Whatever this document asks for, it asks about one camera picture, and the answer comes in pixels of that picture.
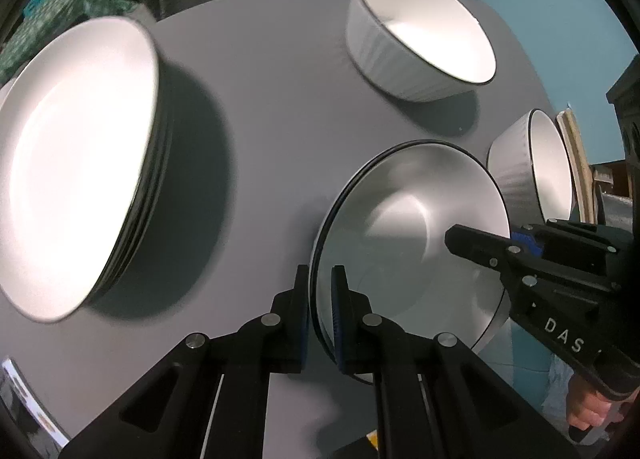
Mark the silver foil bag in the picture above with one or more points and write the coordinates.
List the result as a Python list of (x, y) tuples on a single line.
[(614, 211)]

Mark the wooden board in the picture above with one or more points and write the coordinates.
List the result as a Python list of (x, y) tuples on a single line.
[(579, 166)]

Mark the white plate with black rim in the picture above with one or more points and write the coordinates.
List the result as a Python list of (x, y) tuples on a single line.
[(77, 130)]

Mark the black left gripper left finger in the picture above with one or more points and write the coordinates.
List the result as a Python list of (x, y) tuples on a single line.
[(243, 363)]

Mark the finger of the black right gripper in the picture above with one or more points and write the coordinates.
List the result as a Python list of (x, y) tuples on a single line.
[(528, 242), (483, 248)]

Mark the person's right hand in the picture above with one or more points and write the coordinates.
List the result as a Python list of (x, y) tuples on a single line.
[(585, 406)]

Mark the light blue smartphone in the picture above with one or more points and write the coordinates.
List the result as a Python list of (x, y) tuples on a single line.
[(29, 415)]

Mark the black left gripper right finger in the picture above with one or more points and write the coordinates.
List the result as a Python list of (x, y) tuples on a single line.
[(370, 344)]

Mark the white ribbed small bowl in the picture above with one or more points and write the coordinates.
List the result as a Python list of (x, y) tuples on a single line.
[(530, 166), (419, 50), (387, 228)]

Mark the green checkered cloth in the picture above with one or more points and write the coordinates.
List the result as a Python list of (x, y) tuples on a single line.
[(50, 19)]

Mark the large white plate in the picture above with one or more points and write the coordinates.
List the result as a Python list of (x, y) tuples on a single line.
[(142, 207)]

